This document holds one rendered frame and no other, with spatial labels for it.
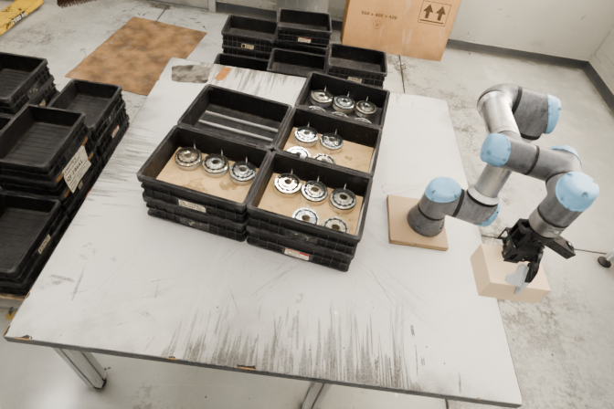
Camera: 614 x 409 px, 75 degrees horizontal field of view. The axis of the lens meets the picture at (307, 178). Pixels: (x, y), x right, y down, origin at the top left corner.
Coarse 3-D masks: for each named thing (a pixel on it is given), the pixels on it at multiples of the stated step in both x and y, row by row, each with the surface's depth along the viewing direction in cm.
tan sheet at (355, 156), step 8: (296, 128) 180; (320, 136) 179; (288, 144) 173; (296, 144) 173; (344, 144) 177; (352, 144) 178; (312, 152) 171; (320, 152) 172; (344, 152) 173; (352, 152) 174; (360, 152) 175; (368, 152) 175; (336, 160) 170; (344, 160) 170; (352, 160) 171; (360, 160) 172; (368, 160) 172; (352, 168) 168; (360, 168) 168; (368, 168) 169
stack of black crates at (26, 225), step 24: (0, 192) 193; (0, 216) 195; (24, 216) 197; (48, 216) 187; (0, 240) 187; (24, 240) 189; (48, 240) 190; (0, 264) 179; (24, 264) 175; (0, 288) 182; (24, 288) 179
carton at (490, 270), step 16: (480, 256) 111; (496, 256) 110; (480, 272) 110; (496, 272) 106; (512, 272) 107; (544, 272) 108; (480, 288) 109; (496, 288) 106; (512, 288) 105; (528, 288) 105; (544, 288) 104
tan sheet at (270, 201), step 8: (272, 176) 159; (272, 184) 156; (272, 192) 154; (328, 192) 157; (264, 200) 150; (272, 200) 151; (280, 200) 151; (288, 200) 152; (296, 200) 152; (360, 200) 156; (264, 208) 148; (272, 208) 148; (280, 208) 149; (288, 208) 149; (296, 208) 150; (312, 208) 151; (320, 208) 151; (328, 208) 152; (360, 208) 153; (320, 216) 148; (328, 216) 149; (344, 216) 150; (352, 216) 150; (320, 224) 146; (352, 224) 148; (352, 232) 145
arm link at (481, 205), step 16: (528, 96) 122; (544, 96) 122; (512, 112) 124; (528, 112) 122; (544, 112) 121; (560, 112) 121; (528, 128) 125; (544, 128) 124; (480, 176) 144; (496, 176) 138; (480, 192) 144; (496, 192) 142; (464, 208) 148; (480, 208) 145; (496, 208) 147; (480, 224) 149
